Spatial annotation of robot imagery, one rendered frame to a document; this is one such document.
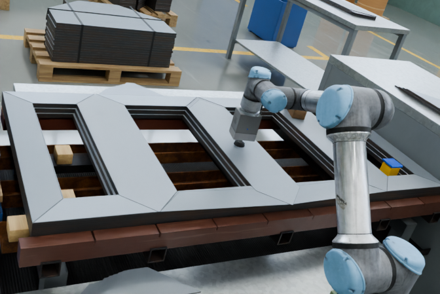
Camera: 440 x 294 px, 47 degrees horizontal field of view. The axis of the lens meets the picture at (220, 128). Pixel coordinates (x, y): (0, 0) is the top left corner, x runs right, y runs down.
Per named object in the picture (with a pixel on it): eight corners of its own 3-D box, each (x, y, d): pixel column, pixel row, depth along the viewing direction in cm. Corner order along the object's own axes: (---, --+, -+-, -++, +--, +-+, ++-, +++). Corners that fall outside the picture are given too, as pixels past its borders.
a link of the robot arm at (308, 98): (417, 93, 138) (309, 84, 181) (387, 89, 133) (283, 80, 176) (411, 135, 139) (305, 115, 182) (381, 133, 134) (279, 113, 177)
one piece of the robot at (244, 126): (258, 97, 188) (247, 135, 195) (236, 93, 185) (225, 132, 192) (267, 109, 179) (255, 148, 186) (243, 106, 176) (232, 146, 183)
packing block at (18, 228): (6, 227, 133) (6, 215, 132) (26, 225, 136) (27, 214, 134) (8, 242, 129) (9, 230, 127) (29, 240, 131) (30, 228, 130)
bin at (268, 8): (246, 29, 686) (258, -13, 662) (272, 32, 708) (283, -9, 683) (270, 46, 641) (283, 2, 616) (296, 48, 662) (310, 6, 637)
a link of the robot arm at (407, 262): (416, 299, 136) (440, 261, 130) (379, 304, 130) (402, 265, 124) (388, 267, 145) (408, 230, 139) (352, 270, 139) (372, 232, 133)
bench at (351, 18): (224, 57, 558) (247, -34, 515) (273, 58, 597) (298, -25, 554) (317, 128, 445) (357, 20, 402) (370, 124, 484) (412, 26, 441)
